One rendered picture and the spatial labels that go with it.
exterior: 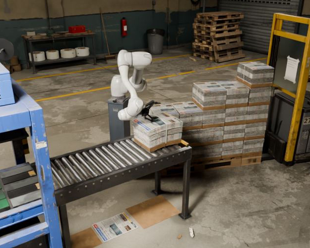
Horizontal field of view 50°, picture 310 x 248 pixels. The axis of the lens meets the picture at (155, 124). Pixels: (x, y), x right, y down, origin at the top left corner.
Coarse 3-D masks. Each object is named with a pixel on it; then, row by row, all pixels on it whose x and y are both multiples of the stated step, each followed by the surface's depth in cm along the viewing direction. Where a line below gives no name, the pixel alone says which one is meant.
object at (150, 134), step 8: (136, 120) 310; (144, 120) 308; (136, 128) 309; (144, 128) 294; (152, 128) 293; (160, 128) 296; (136, 136) 315; (144, 136) 300; (152, 136) 295; (160, 136) 300; (144, 144) 305; (152, 144) 298
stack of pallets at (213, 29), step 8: (200, 16) 995; (208, 16) 965; (216, 16) 939; (224, 16) 1047; (232, 16) 1018; (240, 16) 992; (200, 24) 983; (208, 24) 978; (216, 24) 953; (224, 24) 973; (200, 32) 1017; (208, 32) 1003; (216, 32) 1006; (224, 32) 983; (208, 40) 979; (192, 48) 1031; (200, 48) 1005; (208, 48) 1010; (232, 48) 1040; (208, 56) 991
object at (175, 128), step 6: (156, 114) 322; (162, 114) 322; (168, 114) 324; (168, 120) 309; (174, 120) 310; (180, 120) 312; (174, 126) 305; (180, 126) 309; (174, 132) 308; (180, 132) 313; (168, 138) 307; (174, 138) 311; (180, 138) 316
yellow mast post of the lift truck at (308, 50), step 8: (304, 48) 373; (304, 56) 372; (304, 64) 373; (304, 72) 377; (304, 80) 381; (304, 88) 385; (296, 96) 392; (304, 96) 390; (296, 104) 393; (296, 112) 396; (296, 120) 401; (296, 128) 406; (288, 136) 414; (296, 136) 411; (288, 144) 416; (288, 152) 418; (288, 160) 424
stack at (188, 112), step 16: (160, 112) 383; (176, 112) 383; (192, 112) 383; (208, 112) 388; (224, 112) 394; (240, 112) 400; (208, 128) 397; (224, 128) 403; (240, 128) 409; (224, 144) 412; (240, 144) 418; (224, 160) 422; (240, 160) 428; (160, 176) 407
